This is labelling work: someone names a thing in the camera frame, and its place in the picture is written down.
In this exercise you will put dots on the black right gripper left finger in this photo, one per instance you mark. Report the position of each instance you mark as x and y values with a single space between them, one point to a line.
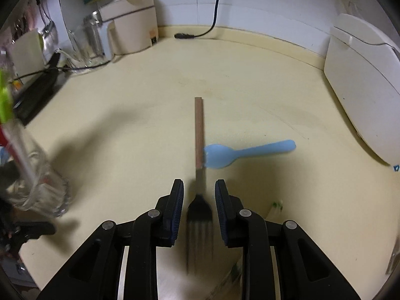
120 257

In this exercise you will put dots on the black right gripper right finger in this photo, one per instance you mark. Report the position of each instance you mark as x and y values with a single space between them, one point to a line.
280 261

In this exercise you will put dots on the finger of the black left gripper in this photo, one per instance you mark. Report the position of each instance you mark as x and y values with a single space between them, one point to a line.
34 228

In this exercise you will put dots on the clear glass cup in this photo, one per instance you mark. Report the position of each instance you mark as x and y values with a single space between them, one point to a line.
50 194

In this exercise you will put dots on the wooden handled metal fork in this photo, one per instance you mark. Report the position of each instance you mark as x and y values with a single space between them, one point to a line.
199 217

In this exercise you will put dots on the red utensil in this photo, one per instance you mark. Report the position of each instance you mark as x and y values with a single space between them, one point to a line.
10 139

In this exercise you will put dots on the blue plastic spoon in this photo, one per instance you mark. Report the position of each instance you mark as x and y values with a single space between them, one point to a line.
218 156

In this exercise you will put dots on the green silicone brush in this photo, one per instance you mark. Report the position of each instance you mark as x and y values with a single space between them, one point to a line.
7 115

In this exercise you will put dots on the black induction cooker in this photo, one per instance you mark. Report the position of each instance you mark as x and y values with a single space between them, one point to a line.
34 98

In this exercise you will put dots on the clear glass jar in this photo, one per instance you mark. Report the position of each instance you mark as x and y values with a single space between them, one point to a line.
86 44

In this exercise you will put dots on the white rice cooker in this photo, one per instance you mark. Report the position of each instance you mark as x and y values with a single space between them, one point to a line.
362 67

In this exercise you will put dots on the beige air fryer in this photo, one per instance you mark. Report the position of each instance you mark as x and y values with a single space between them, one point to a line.
128 26

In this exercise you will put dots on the black power cable plug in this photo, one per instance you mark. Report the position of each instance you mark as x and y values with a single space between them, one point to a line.
205 12

